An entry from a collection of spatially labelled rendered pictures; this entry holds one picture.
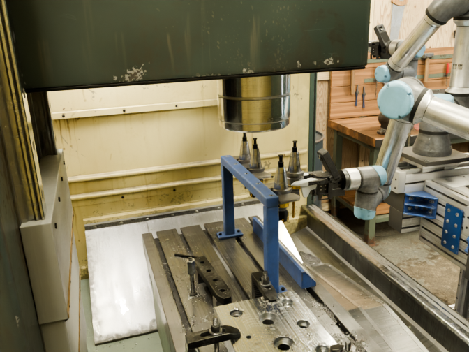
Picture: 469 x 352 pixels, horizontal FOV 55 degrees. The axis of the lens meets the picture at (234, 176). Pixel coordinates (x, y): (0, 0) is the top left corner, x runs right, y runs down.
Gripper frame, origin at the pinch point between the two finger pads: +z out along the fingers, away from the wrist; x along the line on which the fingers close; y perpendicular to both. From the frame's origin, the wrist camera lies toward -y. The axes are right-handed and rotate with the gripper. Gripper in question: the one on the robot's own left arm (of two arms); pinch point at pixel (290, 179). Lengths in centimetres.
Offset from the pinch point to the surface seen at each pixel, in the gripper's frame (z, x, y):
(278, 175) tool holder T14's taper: 10.2, -13.6, -6.7
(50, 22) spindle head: 65, -49, -49
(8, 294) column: 74, -71, -14
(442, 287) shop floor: -147, 78, 115
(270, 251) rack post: 14.8, -19.2, 14.6
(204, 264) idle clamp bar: 31.2, -3.3, 24.1
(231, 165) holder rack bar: 16.3, 14.0, -2.6
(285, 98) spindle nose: 22, -43, -34
